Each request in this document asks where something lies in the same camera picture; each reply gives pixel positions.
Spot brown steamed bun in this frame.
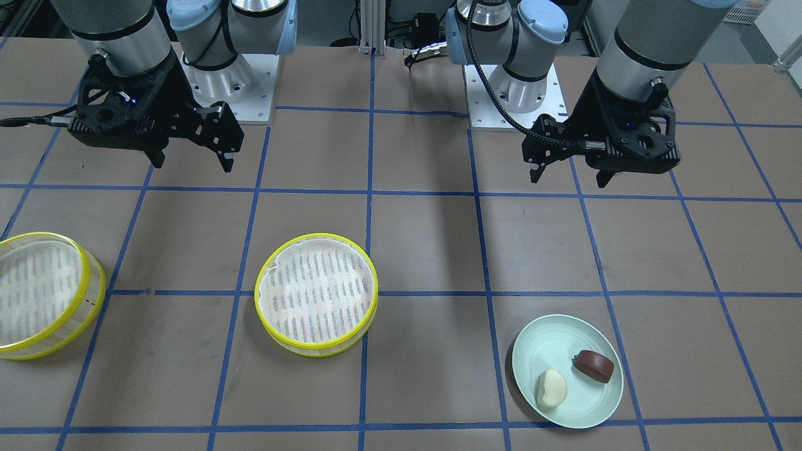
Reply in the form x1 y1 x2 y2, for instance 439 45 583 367
572 350 615 383

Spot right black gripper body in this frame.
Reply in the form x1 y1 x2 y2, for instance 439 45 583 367
68 49 244 156

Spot black braided cable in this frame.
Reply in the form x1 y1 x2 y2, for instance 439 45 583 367
462 0 590 151

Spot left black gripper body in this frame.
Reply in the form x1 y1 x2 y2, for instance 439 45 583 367
522 72 681 174

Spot white steamed bun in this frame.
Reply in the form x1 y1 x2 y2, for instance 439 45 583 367
536 367 568 408

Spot pale green plate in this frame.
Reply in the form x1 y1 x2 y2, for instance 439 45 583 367
511 314 623 429

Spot yellow rimmed steamer basket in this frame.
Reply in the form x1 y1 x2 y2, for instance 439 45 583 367
1 232 107 361
253 233 379 358

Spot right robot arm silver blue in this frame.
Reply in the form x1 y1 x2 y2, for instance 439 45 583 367
53 1 298 172

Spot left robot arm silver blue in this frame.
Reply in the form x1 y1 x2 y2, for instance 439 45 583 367
445 1 734 188

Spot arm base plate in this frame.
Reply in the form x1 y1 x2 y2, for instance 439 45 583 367
463 64 569 132
182 54 283 125

